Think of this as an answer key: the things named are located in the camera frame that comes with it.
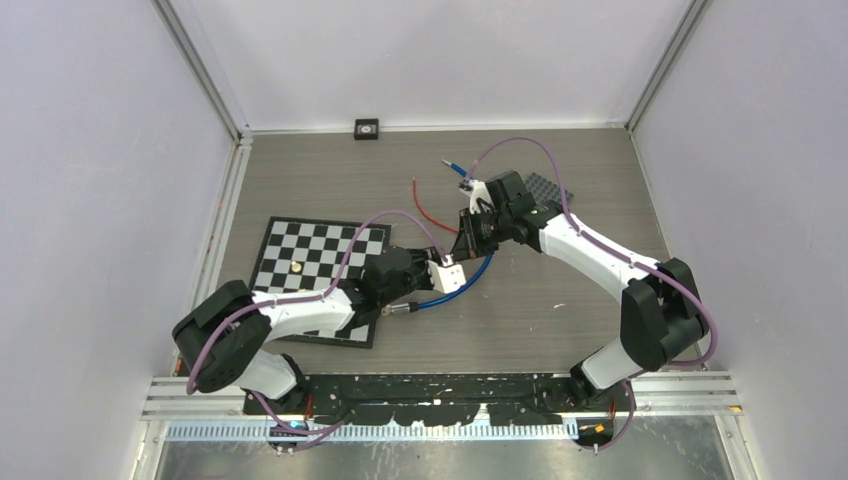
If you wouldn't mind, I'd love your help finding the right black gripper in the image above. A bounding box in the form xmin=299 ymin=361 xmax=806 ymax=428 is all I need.
xmin=450 ymin=207 xmax=511 ymax=263

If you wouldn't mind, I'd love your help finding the blue cable lock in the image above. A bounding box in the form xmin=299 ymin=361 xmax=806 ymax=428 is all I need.
xmin=380 ymin=158 xmax=495 ymax=318

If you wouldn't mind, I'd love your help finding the red cable padlock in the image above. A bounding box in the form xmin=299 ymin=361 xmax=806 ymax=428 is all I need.
xmin=411 ymin=177 xmax=458 ymax=234

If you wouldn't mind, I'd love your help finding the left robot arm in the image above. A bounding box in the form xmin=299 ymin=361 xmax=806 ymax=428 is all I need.
xmin=172 ymin=246 xmax=456 ymax=414

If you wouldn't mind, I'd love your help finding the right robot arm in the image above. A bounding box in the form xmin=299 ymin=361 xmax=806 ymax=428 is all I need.
xmin=451 ymin=171 xmax=711 ymax=411

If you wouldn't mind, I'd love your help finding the grey building plate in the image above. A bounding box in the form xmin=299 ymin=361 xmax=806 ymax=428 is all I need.
xmin=524 ymin=172 xmax=563 ymax=205

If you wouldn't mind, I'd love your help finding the black white chessboard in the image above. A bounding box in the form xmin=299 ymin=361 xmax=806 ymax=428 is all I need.
xmin=249 ymin=216 xmax=392 ymax=349

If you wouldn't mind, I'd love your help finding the small black square device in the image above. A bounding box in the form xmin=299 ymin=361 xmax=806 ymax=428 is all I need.
xmin=353 ymin=118 xmax=380 ymax=141

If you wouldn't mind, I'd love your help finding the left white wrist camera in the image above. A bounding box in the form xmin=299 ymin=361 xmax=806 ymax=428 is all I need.
xmin=427 ymin=254 xmax=466 ymax=294

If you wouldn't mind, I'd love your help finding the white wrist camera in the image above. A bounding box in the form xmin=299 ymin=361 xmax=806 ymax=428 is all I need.
xmin=459 ymin=179 xmax=494 ymax=215
xmin=427 ymin=254 xmax=466 ymax=294

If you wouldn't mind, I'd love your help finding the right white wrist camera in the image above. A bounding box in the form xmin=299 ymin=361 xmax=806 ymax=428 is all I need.
xmin=459 ymin=179 xmax=494 ymax=215

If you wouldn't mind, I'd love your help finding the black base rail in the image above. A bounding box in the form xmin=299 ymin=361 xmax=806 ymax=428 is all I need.
xmin=266 ymin=373 xmax=629 ymax=427

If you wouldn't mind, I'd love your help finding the aluminium frame rail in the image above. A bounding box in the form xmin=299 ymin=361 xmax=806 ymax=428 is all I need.
xmin=164 ymin=418 xmax=580 ymax=442

